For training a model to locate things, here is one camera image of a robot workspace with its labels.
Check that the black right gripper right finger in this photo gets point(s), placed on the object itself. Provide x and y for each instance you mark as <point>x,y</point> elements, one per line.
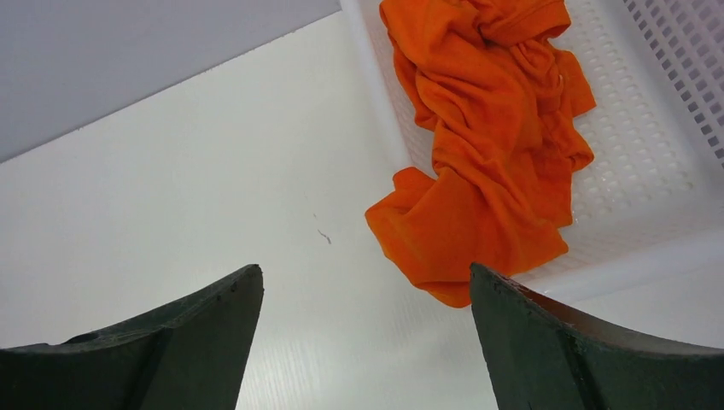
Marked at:
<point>543,354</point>

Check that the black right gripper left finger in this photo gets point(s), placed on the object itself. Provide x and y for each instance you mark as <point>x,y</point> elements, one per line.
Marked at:
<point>187,354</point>

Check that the orange t-shirt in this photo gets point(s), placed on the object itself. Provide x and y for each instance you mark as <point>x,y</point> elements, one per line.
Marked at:
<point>500,101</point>

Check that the white plastic basket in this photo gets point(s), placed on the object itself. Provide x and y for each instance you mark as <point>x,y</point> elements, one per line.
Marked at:
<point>648,210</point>

